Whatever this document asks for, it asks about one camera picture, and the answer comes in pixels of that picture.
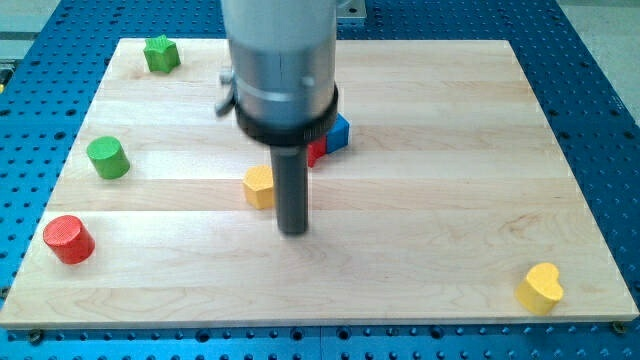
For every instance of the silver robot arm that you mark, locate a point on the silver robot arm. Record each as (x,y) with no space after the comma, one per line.
(282,75)

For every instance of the red block behind rod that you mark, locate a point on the red block behind rod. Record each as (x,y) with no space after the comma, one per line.
(316,150)

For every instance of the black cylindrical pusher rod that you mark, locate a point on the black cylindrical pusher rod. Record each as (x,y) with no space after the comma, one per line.
(290,176)

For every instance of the blue cube block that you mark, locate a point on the blue cube block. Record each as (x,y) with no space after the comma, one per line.
(338,136)

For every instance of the yellow pentagon block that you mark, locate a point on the yellow pentagon block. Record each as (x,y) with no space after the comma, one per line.
(258,186)

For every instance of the wooden board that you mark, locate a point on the wooden board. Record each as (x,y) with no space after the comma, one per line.
(452,187)

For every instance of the green star block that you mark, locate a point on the green star block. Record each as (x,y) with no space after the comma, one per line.
(161,54)

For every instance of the green cylinder block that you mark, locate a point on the green cylinder block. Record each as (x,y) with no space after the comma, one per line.
(108,157)

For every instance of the yellow heart block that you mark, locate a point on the yellow heart block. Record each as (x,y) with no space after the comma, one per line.
(540,290)

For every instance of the red cylinder block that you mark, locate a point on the red cylinder block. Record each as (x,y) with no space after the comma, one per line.
(69,239)

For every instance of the grey metal bracket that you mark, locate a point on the grey metal bracket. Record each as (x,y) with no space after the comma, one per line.
(352,12)

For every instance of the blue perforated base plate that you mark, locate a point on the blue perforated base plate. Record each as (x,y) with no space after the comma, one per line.
(70,48)

